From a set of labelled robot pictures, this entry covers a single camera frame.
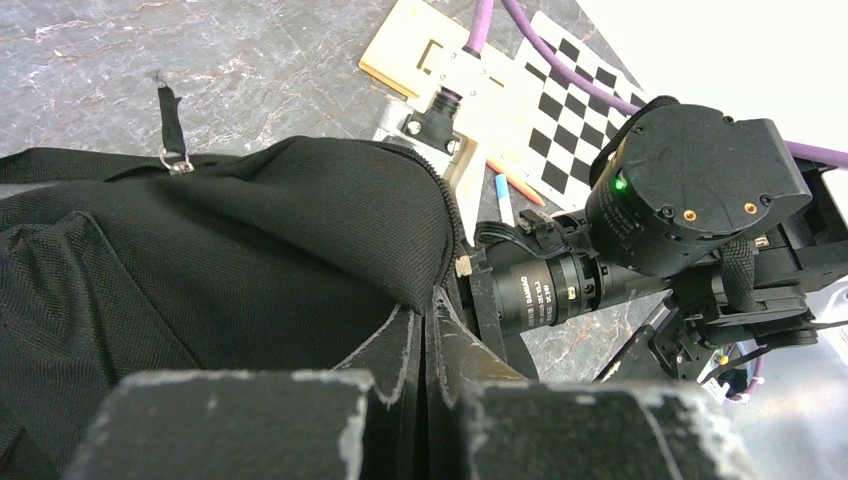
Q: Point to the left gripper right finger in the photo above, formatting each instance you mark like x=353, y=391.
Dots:
x=459, y=367

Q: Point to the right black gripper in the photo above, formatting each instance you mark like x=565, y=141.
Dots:
x=685, y=202

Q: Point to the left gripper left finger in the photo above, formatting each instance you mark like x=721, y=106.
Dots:
x=392, y=356

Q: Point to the black student backpack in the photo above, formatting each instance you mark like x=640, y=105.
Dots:
x=286, y=258

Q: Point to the white blue marker pen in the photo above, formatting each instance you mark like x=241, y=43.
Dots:
x=504, y=200

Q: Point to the black white chessboard mat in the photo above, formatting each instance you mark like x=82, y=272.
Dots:
x=566, y=126

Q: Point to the orange pencil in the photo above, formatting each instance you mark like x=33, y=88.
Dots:
x=515, y=179

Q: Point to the yellow flat booklet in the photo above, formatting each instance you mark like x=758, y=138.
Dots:
x=406, y=43

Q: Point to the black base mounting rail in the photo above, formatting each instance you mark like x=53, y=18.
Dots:
x=651, y=353

